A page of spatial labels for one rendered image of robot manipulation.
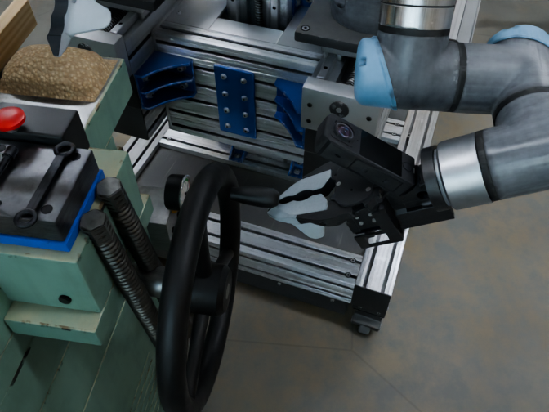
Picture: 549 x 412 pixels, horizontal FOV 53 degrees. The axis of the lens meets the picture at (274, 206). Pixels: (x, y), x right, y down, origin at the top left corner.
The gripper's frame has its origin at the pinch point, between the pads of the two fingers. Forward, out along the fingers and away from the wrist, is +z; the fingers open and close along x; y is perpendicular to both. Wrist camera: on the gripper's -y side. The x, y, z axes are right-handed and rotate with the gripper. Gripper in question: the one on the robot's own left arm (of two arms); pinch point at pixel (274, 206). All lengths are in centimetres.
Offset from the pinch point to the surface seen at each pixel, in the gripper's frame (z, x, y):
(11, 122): 9.8, -9.2, -27.4
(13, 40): 29.9, 17.5, -26.5
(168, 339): 1.9, -22.1, -8.9
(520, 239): -15, 67, 106
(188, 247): -0.8, -15.0, -12.4
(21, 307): 17.7, -19.5, -14.2
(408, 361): 15, 22, 88
